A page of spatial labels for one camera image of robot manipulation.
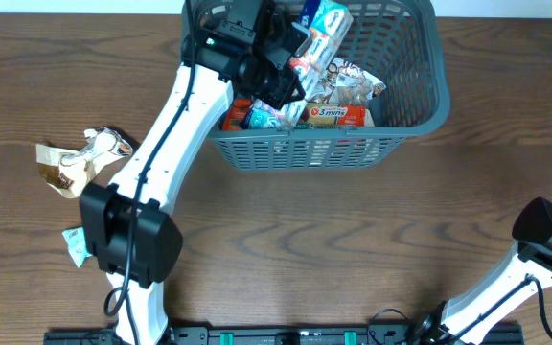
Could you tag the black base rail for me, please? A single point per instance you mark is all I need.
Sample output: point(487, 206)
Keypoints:
point(390, 334)

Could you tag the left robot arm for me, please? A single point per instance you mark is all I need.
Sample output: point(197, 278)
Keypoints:
point(128, 223)

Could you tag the beige brown rice bag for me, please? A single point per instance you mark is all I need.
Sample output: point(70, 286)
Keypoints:
point(68, 171)

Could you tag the beige nut snack bag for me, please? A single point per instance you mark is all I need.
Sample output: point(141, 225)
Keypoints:
point(325, 91)

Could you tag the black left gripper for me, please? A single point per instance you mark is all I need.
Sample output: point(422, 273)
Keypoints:
point(289, 83)

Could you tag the teal snack packet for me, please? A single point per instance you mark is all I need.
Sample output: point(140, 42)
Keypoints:
point(76, 245)

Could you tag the grey plastic basket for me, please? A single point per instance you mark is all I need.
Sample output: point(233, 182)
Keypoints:
point(394, 41)

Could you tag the orange San Remo pasta pack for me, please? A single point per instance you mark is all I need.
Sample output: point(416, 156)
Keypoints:
point(314, 116)

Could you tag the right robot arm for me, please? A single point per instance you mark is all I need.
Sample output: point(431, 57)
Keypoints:
point(428, 230)

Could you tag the colourful Kleenex tissue pack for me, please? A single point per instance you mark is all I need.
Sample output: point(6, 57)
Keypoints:
point(328, 22)

